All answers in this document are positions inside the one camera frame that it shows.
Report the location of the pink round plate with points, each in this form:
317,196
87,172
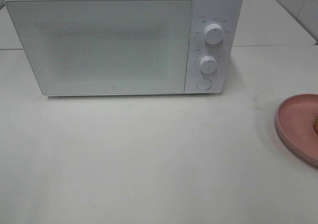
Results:
295,125

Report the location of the lower white microwave knob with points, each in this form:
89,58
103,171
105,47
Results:
208,64

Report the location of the round white door button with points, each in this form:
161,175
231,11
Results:
204,84

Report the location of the white microwave oven body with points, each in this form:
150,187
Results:
204,12

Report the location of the white microwave knob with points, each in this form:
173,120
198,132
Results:
208,64
213,33

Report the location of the white microwave door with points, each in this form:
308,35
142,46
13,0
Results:
105,47

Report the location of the upper white microwave knob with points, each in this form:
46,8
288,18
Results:
213,33

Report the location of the burger with lettuce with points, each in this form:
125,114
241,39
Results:
315,126

